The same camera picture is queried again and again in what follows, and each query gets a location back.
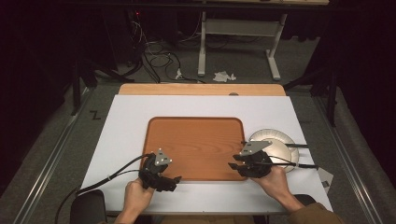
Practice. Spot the small white paper scrap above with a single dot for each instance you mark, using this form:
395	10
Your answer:
178	74

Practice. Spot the crumpled white paper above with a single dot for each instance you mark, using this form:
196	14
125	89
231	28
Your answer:
223	76

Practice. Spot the wooden tray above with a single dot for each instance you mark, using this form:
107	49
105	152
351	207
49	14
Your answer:
196	146

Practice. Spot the black chair armrest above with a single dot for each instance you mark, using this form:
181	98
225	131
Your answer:
88	207

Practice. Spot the aluminium rail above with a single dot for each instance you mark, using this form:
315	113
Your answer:
345	155
53	158

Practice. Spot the white board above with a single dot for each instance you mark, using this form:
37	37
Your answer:
130	124

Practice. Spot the person's right hand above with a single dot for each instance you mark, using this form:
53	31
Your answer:
275	185

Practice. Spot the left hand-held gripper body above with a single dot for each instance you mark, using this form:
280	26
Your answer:
152	171

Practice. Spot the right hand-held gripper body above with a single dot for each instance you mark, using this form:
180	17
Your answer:
257	165

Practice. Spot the white plate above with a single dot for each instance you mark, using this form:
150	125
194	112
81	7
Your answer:
280	137

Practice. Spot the black stand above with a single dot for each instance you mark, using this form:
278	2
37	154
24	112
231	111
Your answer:
81	84

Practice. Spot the white desk frame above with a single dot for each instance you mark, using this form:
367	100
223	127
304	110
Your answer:
239	28

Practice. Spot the wooden table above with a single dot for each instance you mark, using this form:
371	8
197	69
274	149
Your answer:
186	89

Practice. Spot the person's left hand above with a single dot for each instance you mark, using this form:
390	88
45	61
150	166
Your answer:
135	197

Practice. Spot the grey card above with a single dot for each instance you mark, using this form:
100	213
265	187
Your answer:
325	179

